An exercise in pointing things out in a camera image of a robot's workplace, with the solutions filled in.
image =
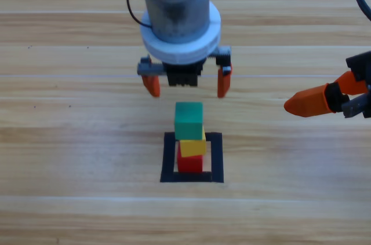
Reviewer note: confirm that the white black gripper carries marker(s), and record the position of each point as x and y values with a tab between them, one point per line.
362	65
179	54

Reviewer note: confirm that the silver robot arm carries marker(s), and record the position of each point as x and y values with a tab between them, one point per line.
176	10

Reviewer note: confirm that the green cube block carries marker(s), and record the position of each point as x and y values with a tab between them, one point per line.
188	120

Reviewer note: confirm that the red cube block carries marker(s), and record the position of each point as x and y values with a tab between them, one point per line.
189	165

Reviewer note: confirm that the yellow cube block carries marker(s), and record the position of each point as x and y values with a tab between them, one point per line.
194	148

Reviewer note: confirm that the black tape square outline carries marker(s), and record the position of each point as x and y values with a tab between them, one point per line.
168	158

